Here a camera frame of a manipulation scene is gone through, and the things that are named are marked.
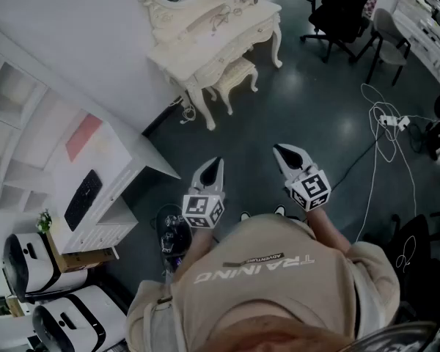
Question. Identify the white hair dryer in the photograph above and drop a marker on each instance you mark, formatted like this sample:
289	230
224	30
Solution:
250	0

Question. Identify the person's right white shoe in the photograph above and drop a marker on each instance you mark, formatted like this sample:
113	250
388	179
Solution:
279	210

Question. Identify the black keyboard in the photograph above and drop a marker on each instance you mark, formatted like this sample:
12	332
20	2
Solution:
83	200

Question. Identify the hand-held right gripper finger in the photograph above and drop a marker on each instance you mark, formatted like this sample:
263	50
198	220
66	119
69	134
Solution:
301	156
283	169

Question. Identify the black fabric chair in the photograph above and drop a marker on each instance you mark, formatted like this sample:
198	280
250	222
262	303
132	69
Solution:
418	270

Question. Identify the white extension socket block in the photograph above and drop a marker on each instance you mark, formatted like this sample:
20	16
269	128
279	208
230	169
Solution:
395	121

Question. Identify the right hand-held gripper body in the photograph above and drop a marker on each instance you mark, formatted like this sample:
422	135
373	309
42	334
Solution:
309	191

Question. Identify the cream upholstered stool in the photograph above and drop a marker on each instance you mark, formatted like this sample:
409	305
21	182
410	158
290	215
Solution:
236	72

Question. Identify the pink paper sheet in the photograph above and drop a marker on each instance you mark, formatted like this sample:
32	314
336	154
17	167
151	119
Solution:
83	138

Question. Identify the white desk with drawers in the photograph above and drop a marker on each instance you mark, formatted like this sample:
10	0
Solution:
132	152

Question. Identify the small green potted plant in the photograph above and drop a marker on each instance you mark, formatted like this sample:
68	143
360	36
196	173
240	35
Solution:
44	221

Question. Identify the cream carved dressing table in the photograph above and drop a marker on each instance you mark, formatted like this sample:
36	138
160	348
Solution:
212	50

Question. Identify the person's left white shoe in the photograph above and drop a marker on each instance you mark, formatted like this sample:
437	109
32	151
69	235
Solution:
245	216

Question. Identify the black office chair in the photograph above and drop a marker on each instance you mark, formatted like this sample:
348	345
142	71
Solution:
342	9

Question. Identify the person's beige shirt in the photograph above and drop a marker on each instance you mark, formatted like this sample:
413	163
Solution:
264	292

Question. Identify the black handheld device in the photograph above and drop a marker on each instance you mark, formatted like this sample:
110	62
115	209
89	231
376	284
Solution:
170	233

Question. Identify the person's right forearm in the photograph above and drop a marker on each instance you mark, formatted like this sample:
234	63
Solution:
328	229

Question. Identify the grey chair with black legs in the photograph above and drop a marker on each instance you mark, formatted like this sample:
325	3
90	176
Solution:
388	39

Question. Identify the person's left forearm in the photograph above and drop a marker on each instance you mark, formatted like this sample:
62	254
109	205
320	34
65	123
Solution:
201	240

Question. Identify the brown cardboard box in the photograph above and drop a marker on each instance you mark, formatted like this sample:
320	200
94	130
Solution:
80	260

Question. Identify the white and black appliance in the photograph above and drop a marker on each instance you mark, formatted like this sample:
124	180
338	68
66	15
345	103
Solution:
44	266
84	317

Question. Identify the white shelving with clutter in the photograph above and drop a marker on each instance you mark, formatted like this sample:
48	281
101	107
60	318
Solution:
425	24

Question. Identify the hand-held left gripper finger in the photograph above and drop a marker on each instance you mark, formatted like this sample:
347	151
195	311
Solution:
198	176
220	182

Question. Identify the person's white shoe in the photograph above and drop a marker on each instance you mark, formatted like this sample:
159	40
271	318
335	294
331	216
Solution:
245	216
279	210

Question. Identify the white cubby wall shelf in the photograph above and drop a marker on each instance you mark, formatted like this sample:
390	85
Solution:
11	130

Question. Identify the black round stool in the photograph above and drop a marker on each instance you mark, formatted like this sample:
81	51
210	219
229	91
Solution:
185	238

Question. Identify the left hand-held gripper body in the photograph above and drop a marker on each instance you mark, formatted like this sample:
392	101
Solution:
201	211

